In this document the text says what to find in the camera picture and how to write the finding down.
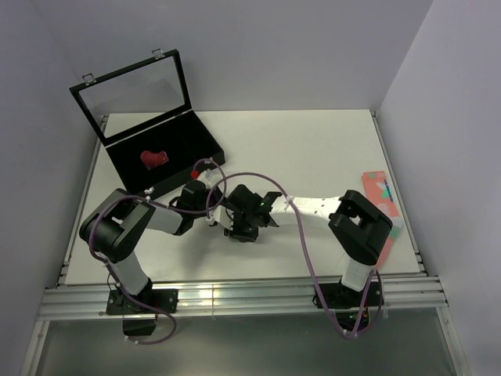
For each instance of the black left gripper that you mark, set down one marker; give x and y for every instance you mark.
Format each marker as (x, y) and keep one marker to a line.
(217, 196)

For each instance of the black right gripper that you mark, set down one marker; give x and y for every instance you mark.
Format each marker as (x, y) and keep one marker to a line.
(236, 233)

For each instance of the maroon sock with orange cuff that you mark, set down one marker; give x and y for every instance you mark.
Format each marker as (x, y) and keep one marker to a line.
(153, 160)

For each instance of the black display case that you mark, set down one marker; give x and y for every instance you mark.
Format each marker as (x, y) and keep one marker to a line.
(146, 106)

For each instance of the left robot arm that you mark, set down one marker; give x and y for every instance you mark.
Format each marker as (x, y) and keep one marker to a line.
(113, 230)

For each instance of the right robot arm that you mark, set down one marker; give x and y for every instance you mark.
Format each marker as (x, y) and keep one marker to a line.
(359, 226)

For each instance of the pink patterned sock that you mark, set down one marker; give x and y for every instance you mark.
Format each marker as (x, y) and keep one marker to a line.
(378, 192)

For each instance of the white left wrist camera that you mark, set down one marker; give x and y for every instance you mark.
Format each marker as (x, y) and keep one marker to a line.
(206, 177)

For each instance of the aluminium frame rail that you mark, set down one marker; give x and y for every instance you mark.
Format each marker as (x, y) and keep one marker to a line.
(254, 297)

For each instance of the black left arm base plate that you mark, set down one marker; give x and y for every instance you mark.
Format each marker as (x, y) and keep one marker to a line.
(153, 301)

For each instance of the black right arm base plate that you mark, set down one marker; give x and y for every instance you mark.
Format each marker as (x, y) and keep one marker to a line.
(338, 296)

